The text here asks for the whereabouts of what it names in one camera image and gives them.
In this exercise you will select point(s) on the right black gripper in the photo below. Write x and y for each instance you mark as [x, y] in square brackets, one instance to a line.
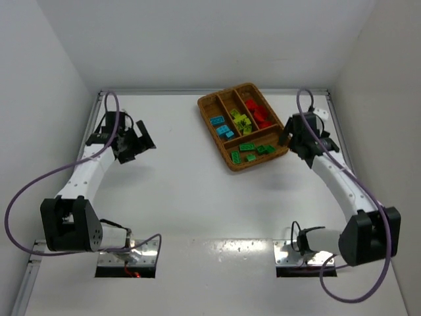
[297, 141]

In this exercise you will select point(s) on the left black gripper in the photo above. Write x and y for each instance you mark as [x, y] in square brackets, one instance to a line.
[132, 145]

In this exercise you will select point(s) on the dark green lego brick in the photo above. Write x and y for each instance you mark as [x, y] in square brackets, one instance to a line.
[270, 149]

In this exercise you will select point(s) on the green number three lego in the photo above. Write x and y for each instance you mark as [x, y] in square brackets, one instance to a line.
[261, 150]

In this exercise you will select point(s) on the red toothed lego piece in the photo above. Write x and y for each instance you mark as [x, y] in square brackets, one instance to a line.
[260, 114]

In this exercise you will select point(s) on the lime lego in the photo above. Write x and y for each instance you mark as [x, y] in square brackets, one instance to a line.
[247, 130]

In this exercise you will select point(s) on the green rounded lego piece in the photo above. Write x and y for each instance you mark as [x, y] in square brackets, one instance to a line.
[251, 158]

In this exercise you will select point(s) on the small lime lego brick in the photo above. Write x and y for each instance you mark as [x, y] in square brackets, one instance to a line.
[244, 123]

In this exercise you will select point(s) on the lime long lego brick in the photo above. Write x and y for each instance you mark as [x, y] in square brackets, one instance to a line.
[242, 117]

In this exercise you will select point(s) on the lime square lego brick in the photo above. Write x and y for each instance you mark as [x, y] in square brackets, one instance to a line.
[234, 113]

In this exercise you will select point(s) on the blue long lego brick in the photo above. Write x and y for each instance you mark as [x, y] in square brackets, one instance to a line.
[215, 121]

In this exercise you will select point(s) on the red rectangular lego brick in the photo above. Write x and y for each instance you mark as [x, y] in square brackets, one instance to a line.
[251, 105]

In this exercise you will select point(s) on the blue fish lego assembly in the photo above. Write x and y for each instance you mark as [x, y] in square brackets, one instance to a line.
[222, 130]

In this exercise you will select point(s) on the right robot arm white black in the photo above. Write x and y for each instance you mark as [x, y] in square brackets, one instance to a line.
[370, 234]

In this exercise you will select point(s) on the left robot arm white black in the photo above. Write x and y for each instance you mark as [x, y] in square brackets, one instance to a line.
[69, 220]

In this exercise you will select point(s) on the brown wicker divided basket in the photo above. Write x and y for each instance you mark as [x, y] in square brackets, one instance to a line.
[221, 103]

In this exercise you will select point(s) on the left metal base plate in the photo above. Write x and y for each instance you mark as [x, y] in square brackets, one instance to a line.
[144, 256]

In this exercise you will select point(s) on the metal base plate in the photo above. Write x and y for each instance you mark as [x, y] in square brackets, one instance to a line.
[286, 256]
[144, 256]

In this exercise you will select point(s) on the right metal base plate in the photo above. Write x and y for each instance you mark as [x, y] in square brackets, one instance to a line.
[286, 256]

